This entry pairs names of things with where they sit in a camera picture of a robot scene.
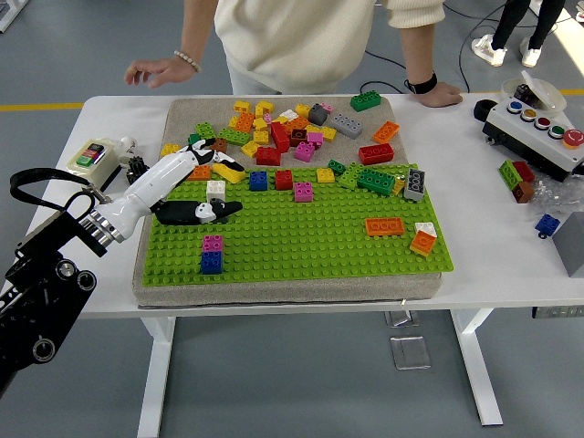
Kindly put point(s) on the person's left hand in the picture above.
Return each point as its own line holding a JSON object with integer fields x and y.
{"x": 440, "y": 96}

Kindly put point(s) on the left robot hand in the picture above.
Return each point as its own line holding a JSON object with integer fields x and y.
{"x": 155, "y": 180}

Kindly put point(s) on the person's right hand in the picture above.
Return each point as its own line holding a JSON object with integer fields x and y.
{"x": 164, "y": 70}

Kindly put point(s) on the white square brick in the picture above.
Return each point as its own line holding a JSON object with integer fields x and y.
{"x": 215, "y": 189}

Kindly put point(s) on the dark grey slope brick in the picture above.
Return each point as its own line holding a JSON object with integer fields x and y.
{"x": 220, "y": 200}
{"x": 317, "y": 115}

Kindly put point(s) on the pink square brick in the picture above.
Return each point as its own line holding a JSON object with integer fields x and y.
{"x": 213, "y": 243}
{"x": 303, "y": 192}
{"x": 304, "y": 152}

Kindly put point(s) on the blue square brick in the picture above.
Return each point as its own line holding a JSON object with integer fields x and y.
{"x": 258, "y": 181}
{"x": 212, "y": 263}

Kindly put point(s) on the red square brick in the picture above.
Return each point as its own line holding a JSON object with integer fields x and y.
{"x": 284, "y": 180}

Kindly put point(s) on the person's left forearm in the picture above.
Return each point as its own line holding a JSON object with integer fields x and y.
{"x": 417, "y": 50}

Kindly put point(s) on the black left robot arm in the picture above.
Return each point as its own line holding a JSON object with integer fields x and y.
{"x": 45, "y": 274}

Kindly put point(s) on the person's right forearm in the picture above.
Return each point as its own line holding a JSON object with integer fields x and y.
{"x": 201, "y": 32}

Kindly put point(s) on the orange long brick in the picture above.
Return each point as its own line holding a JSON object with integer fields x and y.
{"x": 201, "y": 173}

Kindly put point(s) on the small dark green brick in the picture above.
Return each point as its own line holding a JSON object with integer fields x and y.
{"x": 193, "y": 137}
{"x": 336, "y": 167}

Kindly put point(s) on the yellow curved brick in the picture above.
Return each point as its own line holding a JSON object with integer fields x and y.
{"x": 228, "y": 174}

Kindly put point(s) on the brown square brick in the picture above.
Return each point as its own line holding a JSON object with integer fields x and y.
{"x": 222, "y": 145}

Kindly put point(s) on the red long brick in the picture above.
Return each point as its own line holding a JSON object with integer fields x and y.
{"x": 376, "y": 154}

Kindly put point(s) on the light green long brick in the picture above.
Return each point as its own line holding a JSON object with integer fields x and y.
{"x": 234, "y": 136}

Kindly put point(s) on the grey long brick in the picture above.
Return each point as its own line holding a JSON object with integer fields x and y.
{"x": 347, "y": 126}
{"x": 414, "y": 185}

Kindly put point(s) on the yellow angled brick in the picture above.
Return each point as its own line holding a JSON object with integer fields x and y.
{"x": 263, "y": 107}

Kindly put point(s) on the dark green long brick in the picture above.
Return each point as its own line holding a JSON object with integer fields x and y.
{"x": 375, "y": 181}

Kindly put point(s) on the small pink brick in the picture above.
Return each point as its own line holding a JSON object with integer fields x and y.
{"x": 267, "y": 118}
{"x": 327, "y": 108}

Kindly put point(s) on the red tall brick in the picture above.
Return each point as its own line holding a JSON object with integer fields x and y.
{"x": 279, "y": 137}

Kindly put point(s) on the yellow square brick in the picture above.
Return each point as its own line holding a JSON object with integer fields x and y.
{"x": 325, "y": 175}

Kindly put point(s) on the orange flat brick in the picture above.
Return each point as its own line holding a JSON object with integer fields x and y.
{"x": 384, "y": 226}

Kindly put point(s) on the dark red brick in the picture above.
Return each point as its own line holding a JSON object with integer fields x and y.
{"x": 299, "y": 137}

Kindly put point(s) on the orange and yellow brick stack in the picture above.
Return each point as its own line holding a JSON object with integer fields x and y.
{"x": 422, "y": 242}

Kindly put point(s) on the green studded baseplate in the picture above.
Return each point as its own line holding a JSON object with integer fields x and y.
{"x": 319, "y": 255}

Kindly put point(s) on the black wristwatch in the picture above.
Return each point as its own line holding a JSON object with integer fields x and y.
{"x": 422, "y": 85}

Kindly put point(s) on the black gear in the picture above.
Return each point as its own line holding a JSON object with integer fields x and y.
{"x": 134, "y": 168}

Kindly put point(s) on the dark small part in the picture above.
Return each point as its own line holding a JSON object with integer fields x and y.
{"x": 524, "y": 93}

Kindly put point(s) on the white push-button control box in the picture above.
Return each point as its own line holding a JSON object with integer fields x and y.
{"x": 524, "y": 132}

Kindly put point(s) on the person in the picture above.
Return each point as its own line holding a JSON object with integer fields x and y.
{"x": 301, "y": 36}
{"x": 506, "y": 23}

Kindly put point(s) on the clear round container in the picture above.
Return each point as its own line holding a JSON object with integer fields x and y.
{"x": 545, "y": 93}

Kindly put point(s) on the clear plastic bag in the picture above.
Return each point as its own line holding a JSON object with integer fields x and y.
{"x": 554, "y": 196}

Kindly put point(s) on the white furniture base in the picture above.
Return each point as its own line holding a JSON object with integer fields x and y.
{"x": 9, "y": 18}

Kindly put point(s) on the white table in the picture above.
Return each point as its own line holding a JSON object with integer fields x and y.
{"x": 493, "y": 255}

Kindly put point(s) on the grey-brown foam mat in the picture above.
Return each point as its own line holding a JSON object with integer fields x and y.
{"x": 283, "y": 294}

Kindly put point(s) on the grey box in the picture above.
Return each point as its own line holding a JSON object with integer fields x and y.
{"x": 572, "y": 248}

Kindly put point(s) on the clear floor plate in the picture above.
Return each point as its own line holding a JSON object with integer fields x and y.
{"x": 401, "y": 318}
{"x": 410, "y": 352}

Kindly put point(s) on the table control panel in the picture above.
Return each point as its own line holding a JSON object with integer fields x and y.
{"x": 556, "y": 312}

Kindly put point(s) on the beige switch box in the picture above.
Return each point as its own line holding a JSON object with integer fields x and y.
{"x": 93, "y": 155}

